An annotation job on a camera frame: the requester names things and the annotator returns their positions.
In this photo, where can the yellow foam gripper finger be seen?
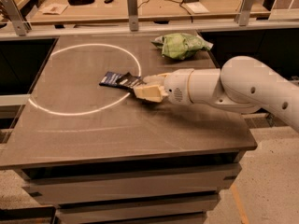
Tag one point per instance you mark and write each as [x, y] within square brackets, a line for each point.
[155, 79]
[153, 93]

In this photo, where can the black rxbar chocolate wrapper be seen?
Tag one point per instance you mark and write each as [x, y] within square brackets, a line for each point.
[128, 82]

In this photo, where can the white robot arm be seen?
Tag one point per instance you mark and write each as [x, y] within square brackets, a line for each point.
[242, 85]

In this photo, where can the green jalapeno chip bag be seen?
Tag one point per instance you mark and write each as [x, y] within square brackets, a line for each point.
[180, 46]

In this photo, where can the blue rxbar wrapper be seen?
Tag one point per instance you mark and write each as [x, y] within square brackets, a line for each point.
[110, 79]

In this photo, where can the white paper sheet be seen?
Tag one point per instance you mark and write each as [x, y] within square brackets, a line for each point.
[197, 8]

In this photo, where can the small black remote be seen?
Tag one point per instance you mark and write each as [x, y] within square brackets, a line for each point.
[108, 1]

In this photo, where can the grey drawer cabinet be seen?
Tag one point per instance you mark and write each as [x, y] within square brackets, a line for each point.
[178, 190]

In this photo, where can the black pouch on desk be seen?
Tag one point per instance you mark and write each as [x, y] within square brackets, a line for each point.
[80, 2]

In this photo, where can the paper packet on desk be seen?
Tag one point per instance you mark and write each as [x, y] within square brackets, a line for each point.
[54, 9]

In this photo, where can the grey metal bracket middle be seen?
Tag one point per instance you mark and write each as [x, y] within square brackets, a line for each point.
[132, 14]

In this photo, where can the grey metal bracket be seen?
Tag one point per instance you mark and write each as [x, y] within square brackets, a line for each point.
[243, 12]
[11, 12]
[132, 14]

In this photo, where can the grey metal bracket right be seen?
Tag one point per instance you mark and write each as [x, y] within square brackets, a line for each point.
[243, 12]

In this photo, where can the grey metal bracket left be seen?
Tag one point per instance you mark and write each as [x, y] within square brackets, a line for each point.
[11, 12]

